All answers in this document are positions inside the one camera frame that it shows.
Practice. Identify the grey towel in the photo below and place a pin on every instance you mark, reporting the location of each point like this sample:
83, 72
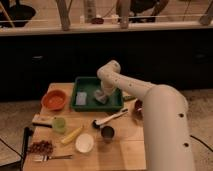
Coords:
100, 96

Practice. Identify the pale sponge in tray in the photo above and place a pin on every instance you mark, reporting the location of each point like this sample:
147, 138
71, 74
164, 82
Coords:
81, 98

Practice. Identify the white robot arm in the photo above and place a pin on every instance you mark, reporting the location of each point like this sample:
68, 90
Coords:
165, 126

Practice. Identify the dark red bowl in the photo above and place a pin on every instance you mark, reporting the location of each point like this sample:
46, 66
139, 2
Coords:
138, 109

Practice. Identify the metal fork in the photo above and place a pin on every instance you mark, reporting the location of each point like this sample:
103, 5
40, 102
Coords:
44, 158

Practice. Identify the orange plastic bowl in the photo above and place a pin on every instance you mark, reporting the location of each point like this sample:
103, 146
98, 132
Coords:
54, 100

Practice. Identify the white-handled black scoop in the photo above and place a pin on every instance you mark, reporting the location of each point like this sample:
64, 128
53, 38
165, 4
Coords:
99, 122

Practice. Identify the white round dish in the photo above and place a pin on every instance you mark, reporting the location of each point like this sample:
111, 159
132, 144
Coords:
84, 143

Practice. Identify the green plastic cup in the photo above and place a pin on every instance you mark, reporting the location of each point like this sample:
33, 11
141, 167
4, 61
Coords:
59, 125

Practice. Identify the dark metal cup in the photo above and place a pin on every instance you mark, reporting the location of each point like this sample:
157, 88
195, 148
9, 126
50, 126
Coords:
107, 133

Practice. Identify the green chili pepper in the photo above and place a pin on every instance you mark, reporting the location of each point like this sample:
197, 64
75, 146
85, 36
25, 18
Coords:
128, 98

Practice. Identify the black table clamp post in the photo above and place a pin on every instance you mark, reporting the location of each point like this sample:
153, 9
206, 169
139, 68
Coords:
27, 133

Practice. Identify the green plastic tray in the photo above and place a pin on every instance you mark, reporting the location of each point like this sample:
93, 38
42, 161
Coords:
89, 85

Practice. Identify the wooden brush with black bristles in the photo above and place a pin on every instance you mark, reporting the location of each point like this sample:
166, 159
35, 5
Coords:
39, 120

